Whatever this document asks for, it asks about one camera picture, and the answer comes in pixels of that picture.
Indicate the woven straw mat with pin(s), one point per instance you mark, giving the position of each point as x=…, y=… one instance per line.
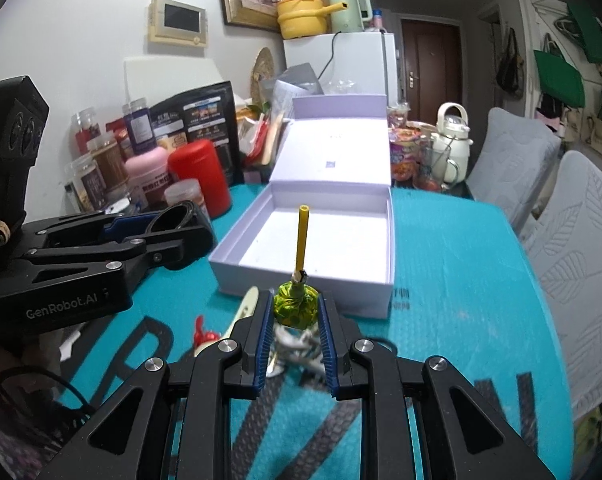
x=262, y=72

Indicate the red cylinder canister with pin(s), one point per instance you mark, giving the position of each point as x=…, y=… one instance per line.
x=201, y=175

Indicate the red snack packet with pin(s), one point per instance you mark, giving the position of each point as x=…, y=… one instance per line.
x=256, y=135

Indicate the instant noodle cup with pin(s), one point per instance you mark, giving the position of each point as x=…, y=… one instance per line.
x=403, y=157

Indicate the small white-lid container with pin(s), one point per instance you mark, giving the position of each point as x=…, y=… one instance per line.
x=183, y=195

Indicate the glass mug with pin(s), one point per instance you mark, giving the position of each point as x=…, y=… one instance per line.
x=433, y=170

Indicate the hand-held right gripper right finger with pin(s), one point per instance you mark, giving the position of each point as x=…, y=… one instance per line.
x=328, y=347

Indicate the wall intercom panel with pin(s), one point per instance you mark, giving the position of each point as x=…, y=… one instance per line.
x=178, y=20

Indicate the grey leaf pattern cushion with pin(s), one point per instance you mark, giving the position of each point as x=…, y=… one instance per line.
x=576, y=260

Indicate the light green kettle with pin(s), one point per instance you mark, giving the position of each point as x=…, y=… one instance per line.
x=346, y=10

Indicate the cream hair clip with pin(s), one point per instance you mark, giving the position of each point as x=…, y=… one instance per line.
x=243, y=310

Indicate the dark hanging bag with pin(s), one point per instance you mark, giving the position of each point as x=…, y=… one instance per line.
x=510, y=67

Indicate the lavender gift box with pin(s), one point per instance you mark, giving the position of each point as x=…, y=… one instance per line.
x=331, y=145

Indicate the clear jar dark label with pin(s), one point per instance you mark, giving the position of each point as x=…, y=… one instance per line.
x=86, y=185

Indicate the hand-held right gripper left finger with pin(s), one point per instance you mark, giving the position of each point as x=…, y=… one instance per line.
x=262, y=345

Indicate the yellow stick green ball hairpin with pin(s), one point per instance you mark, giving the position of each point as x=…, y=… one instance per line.
x=301, y=250

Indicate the brown glass jar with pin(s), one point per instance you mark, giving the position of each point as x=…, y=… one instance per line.
x=108, y=165

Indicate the clear plastic hair clip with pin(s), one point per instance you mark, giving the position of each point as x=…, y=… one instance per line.
x=298, y=342

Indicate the brown door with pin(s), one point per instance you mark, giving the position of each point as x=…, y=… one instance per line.
x=431, y=60

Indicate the red hair clip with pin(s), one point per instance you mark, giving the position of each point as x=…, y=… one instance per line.
x=206, y=336

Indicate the teal foam mat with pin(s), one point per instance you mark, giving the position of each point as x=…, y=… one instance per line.
x=456, y=285

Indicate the black snack bag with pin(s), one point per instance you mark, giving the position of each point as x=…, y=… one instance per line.
x=201, y=110

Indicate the pink jar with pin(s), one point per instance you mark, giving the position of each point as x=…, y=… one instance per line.
x=148, y=175

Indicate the yellow pot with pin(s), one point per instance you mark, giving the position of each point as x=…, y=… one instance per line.
x=301, y=17

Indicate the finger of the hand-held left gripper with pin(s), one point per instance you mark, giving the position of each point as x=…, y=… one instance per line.
x=171, y=252
x=126, y=225

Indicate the white water bottle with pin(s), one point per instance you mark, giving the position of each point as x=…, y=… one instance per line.
x=453, y=130

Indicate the grey plastic bag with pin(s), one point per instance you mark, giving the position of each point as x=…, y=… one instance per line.
x=301, y=80

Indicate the white refrigerator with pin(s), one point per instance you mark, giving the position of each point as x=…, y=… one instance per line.
x=361, y=60

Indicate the blue bottle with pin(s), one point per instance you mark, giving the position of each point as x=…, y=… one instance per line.
x=140, y=127

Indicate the grey leaf-pattern chair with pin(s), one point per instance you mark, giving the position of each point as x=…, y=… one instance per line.
x=511, y=165

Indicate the glass jar red label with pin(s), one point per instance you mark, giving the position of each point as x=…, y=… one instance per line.
x=86, y=130

